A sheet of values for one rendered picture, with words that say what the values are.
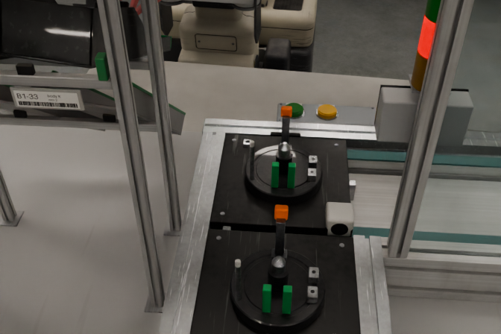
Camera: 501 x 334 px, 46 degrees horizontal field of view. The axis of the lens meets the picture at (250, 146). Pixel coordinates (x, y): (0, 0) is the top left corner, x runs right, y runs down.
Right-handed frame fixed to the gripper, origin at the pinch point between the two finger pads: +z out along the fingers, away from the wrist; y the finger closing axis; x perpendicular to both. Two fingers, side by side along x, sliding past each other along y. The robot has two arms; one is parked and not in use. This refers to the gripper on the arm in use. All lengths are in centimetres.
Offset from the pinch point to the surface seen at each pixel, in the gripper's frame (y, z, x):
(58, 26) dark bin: 5.1, 16.1, -17.6
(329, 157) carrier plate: 34.9, 4.9, 30.0
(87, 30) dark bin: 9.1, 15.9, -17.4
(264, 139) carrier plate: 21.6, 3.4, 30.3
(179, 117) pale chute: 6.8, 6.3, 21.8
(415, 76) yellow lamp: 48.3, 7.1, -4.5
